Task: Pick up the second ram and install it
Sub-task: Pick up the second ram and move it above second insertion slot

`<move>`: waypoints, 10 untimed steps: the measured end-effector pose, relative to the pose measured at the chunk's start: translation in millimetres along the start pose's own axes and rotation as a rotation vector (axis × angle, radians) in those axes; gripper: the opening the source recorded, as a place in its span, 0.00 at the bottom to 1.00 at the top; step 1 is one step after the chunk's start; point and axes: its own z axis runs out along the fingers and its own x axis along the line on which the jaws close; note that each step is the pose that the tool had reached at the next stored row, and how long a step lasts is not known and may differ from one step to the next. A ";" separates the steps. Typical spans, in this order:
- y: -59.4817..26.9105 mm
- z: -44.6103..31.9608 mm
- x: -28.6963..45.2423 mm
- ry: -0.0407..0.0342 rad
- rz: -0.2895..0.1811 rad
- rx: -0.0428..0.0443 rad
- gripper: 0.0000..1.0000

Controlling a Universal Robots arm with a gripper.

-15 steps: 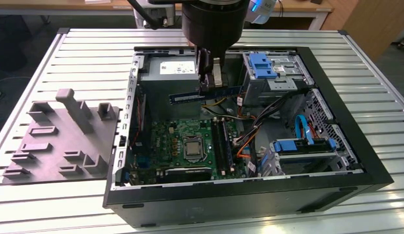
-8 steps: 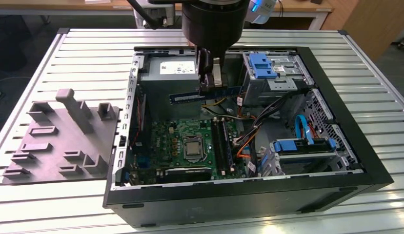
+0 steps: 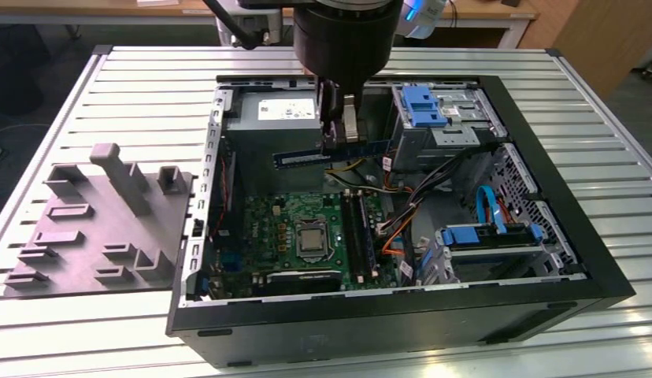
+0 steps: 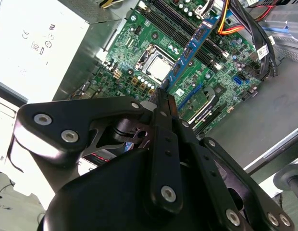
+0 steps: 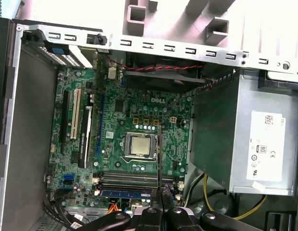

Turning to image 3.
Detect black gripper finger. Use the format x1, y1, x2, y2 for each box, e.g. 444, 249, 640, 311
318, 78, 342, 150
341, 93, 364, 144

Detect RAM stick with label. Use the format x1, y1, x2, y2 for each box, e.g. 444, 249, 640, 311
273, 140, 393, 170

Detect grey power supply unit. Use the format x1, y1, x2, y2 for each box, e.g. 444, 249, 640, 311
222, 91, 329, 194

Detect blue drive latch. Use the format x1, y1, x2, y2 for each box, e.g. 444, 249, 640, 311
403, 84, 447, 128

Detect metal optical drive cage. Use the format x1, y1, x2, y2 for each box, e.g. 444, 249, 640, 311
392, 84, 509, 170

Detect green motherboard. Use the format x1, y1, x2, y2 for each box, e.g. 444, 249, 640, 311
202, 188, 407, 300

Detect silver CPU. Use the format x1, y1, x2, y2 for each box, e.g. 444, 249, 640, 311
297, 228, 330, 254

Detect hard disk in blue carrier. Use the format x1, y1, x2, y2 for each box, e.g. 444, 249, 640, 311
436, 222, 547, 250

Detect wooden desk white legs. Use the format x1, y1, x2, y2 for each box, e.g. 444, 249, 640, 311
0, 0, 537, 50

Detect black graphics card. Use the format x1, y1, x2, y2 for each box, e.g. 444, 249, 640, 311
265, 267, 342, 295

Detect metal disk bay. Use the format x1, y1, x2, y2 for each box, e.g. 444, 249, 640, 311
433, 228, 591, 283

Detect wooden cabinet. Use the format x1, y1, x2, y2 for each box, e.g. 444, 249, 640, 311
517, 0, 652, 102

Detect grey parts rack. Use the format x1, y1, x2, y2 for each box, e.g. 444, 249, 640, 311
3, 142, 197, 297

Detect black PC case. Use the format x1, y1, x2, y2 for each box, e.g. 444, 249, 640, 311
165, 73, 636, 369

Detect black chair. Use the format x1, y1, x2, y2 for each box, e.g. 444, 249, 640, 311
0, 23, 50, 116

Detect yellow wire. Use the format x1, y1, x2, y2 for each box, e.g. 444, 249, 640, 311
325, 157, 371, 175

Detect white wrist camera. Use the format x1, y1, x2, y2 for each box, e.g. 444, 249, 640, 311
216, 7, 284, 46

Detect black camera cable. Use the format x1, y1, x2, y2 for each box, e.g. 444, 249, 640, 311
201, 0, 265, 51

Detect black cable bundle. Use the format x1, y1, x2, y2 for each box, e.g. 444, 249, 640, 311
379, 143, 499, 237

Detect orange cable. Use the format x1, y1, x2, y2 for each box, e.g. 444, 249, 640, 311
381, 222, 412, 258

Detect blue SATA cable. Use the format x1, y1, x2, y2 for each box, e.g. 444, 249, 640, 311
476, 184, 511, 235

